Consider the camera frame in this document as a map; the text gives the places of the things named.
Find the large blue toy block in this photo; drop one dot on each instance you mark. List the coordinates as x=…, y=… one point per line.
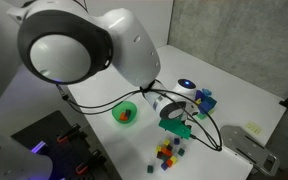
x=204, y=107

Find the light blue toy piece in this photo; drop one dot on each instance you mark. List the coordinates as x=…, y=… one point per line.
x=206, y=91

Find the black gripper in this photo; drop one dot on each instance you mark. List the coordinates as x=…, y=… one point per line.
x=188, y=118

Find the small maroon block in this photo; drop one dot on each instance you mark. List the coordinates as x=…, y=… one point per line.
x=159, y=155
x=169, y=147

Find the small red block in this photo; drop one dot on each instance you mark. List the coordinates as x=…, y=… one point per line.
x=169, y=163

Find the green plastic bowl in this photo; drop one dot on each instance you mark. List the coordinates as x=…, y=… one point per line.
x=132, y=110

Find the dark blue block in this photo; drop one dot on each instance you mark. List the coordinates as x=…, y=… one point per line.
x=128, y=113

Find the purple toy block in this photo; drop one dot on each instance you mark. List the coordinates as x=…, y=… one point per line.
x=199, y=95

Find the green flat toy piece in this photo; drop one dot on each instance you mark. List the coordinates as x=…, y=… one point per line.
x=202, y=116

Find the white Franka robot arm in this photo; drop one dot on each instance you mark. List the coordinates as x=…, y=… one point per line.
x=127, y=40

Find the black base panel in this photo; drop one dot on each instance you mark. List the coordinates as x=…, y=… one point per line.
x=55, y=156

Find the long orange block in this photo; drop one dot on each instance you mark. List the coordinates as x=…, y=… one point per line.
x=166, y=152

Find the small yellow block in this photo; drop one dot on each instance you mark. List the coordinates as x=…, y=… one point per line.
x=166, y=142
x=173, y=160
x=158, y=148

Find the grey metal mounting plate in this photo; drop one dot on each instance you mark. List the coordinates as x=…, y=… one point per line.
x=250, y=150

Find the small green block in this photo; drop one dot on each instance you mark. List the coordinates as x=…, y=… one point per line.
x=181, y=152
x=150, y=169

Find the small teal block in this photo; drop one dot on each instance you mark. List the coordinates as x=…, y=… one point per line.
x=165, y=157

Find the orange and black clamp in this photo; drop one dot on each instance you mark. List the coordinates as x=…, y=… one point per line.
x=85, y=166
x=68, y=134

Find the small blue block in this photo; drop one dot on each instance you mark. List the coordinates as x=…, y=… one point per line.
x=176, y=141
x=164, y=165

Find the yellow sticky note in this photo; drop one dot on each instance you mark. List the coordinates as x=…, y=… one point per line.
x=253, y=128

